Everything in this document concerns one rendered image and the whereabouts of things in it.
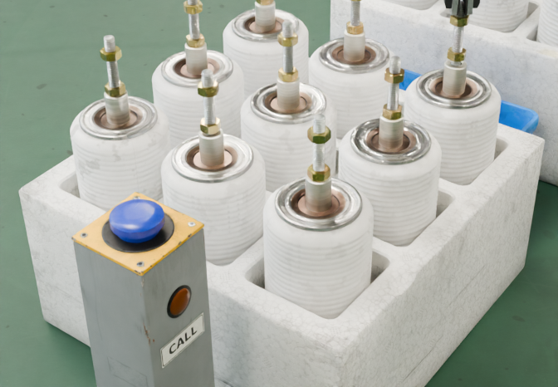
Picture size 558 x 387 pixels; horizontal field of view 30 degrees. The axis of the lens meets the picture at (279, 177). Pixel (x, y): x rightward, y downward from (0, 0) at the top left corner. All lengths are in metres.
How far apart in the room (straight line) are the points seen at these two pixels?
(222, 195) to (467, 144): 0.27
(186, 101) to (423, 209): 0.27
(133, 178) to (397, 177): 0.25
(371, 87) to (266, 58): 0.13
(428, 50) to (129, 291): 0.71
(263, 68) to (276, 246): 0.31
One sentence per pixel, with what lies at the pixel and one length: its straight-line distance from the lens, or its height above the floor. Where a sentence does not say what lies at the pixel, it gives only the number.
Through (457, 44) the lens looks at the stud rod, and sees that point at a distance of 1.04.
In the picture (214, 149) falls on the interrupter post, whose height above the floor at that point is 0.27.
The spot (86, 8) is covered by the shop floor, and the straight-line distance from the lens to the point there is 1.82.
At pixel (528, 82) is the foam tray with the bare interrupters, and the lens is 1.32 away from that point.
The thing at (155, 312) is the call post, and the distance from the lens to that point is 0.77.
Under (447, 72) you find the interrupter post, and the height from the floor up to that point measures 0.27.
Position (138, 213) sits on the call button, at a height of 0.33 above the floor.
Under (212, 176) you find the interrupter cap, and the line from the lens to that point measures 0.93.
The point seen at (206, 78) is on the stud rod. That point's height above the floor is 0.34.
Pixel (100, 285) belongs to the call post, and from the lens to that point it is 0.79.
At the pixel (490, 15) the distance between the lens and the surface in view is 1.34.
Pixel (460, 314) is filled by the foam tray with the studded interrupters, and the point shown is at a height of 0.05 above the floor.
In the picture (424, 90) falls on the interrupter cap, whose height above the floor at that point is 0.25.
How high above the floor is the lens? 0.79
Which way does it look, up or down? 36 degrees down
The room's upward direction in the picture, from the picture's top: 1 degrees counter-clockwise
